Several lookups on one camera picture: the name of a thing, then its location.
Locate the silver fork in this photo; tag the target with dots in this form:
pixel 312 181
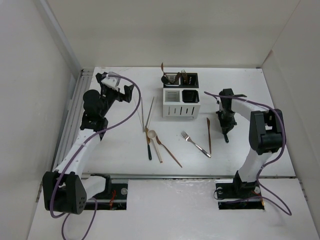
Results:
pixel 188 139

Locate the white ceramic soup spoon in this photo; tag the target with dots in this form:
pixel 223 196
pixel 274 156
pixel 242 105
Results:
pixel 152 135

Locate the aluminium frame rail left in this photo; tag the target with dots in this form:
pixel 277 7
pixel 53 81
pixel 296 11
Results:
pixel 72 113

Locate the copper knife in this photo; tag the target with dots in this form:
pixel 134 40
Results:
pixel 209 135

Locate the black rear utensil holder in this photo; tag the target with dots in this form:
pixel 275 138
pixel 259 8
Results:
pixel 191 82

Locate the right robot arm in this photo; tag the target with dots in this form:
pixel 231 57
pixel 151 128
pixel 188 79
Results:
pixel 266 136

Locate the silver metal chopstick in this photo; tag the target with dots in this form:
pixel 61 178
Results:
pixel 142 115
pixel 149 114

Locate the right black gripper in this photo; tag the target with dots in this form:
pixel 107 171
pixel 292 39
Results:
pixel 226 126

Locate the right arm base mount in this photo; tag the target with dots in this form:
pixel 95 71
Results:
pixel 232 198

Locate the white front utensil holder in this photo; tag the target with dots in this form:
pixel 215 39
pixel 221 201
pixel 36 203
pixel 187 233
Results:
pixel 181 103

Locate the gold fork dark handle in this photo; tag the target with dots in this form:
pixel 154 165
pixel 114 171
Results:
pixel 226 138

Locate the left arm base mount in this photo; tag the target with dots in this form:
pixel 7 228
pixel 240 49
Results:
pixel 114 196

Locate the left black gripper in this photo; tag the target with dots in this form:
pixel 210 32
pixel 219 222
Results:
pixel 127 92

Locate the black spoon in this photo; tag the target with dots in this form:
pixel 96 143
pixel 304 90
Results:
pixel 165 80

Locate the rose gold fork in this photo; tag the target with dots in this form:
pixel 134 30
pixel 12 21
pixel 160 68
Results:
pixel 169 152

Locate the dark wooden fork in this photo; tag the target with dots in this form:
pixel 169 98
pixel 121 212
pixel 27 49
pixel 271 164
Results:
pixel 185 77

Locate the gold knife dark handle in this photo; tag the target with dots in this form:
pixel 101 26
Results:
pixel 148 144

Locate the aluminium front rail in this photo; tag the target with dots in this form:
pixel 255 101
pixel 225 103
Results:
pixel 166 176

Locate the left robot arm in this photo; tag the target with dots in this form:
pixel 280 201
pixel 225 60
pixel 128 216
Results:
pixel 64 190

